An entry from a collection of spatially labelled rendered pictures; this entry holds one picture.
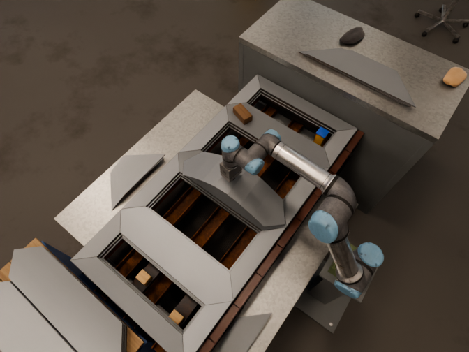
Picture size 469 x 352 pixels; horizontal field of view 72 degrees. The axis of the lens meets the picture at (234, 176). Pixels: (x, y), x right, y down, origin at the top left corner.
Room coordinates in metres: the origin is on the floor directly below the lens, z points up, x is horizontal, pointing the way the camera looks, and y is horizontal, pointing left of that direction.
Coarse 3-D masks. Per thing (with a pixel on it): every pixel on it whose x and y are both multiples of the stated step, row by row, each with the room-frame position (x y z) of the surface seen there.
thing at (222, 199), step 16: (256, 96) 1.45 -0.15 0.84; (272, 96) 1.44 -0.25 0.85; (304, 112) 1.30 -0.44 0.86; (224, 128) 1.19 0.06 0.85; (240, 128) 1.18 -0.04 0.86; (208, 144) 1.08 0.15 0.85; (176, 176) 0.86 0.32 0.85; (160, 192) 0.76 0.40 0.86; (208, 192) 0.76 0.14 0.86; (288, 192) 0.77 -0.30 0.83; (224, 208) 0.67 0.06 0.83; (240, 208) 0.66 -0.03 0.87; (256, 224) 0.57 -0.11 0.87; (288, 224) 0.58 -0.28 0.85; (112, 240) 0.49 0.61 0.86; (128, 240) 0.49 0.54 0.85; (96, 256) 0.41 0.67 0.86; (144, 256) 0.42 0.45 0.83; (240, 256) 0.42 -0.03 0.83; (192, 320) 0.13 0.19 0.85; (208, 336) 0.06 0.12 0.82
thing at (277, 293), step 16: (304, 224) 0.64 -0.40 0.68; (304, 240) 0.54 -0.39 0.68; (288, 256) 0.45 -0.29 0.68; (304, 256) 0.45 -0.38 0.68; (320, 256) 0.45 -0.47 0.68; (272, 272) 0.37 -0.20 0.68; (288, 272) 0.37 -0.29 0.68; (304, 272) 0.37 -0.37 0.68; (256, 288) 0.29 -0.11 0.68; (272, 288) 0.29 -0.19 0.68; (288, 288) 0.29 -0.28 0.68; (304, 288) 0.29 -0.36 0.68; (256, 304) 0.21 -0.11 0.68; (272, 304) 0.21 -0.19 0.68; (288, 304) 0.21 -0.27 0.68; (272, 320) 0.14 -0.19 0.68; (224, 336) 0.07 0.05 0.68; (272, 336) 0.07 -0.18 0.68
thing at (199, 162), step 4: (204, 152) 0.96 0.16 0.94; (208, 152) 0.95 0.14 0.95; (200, 156) 0.94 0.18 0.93; (204, 156) 0.93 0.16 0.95; (208, 156) 0.92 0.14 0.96; (196, 160) 0.92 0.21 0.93; (200, 160) 0.91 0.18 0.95; (204, 160) 0.90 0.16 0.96; (192, 164) 0.89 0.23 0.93; (196, 164) 0.88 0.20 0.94; (200, 164) 0.87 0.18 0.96; (188, 168) 0.87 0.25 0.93; (192, 168) 0.86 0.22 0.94; (196, 168) 0.85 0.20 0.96; (188, 172) 0.84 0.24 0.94; (192, 172) 0.83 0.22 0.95; (188, 176) 0.80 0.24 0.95; (192, 176) 0.80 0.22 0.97
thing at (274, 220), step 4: (280, 204) 0.66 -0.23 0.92; (276, 208) 0.63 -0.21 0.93; (280, 208) 0.64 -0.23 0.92; (276, 212) 0.61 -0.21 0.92; (280, 212) 0.62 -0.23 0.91; (272, 216) 0.59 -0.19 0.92; (276, 216) 0.60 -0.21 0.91; (280, 216) 0.60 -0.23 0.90; (268, 220) 0.57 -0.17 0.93; (272, 220) 0.57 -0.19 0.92; (276, 220) 0.58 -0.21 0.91; (280, 220) 0.58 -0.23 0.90; (268, 224) 0.55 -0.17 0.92; (272, 224) 0.55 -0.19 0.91; (276, 224) 0.56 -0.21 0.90
